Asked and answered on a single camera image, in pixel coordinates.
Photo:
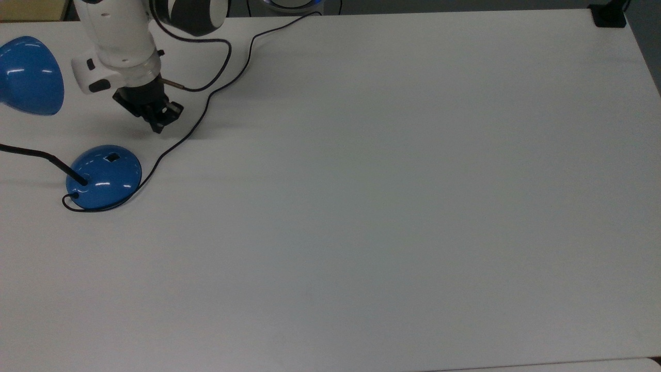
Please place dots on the tan wooden board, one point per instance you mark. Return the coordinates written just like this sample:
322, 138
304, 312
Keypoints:
31, 9

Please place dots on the blue desk lamp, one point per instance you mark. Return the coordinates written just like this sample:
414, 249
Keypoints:
103, 178

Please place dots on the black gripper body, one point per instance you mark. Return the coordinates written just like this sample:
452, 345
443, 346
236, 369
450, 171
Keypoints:
142, 98

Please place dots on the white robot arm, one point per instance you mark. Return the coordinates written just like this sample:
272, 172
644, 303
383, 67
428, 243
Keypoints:
121, 36

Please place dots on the black corner clamp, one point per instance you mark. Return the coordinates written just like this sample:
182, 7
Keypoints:
608, 15

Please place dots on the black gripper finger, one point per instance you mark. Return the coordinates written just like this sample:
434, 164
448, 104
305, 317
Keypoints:
157, 123
173, 110

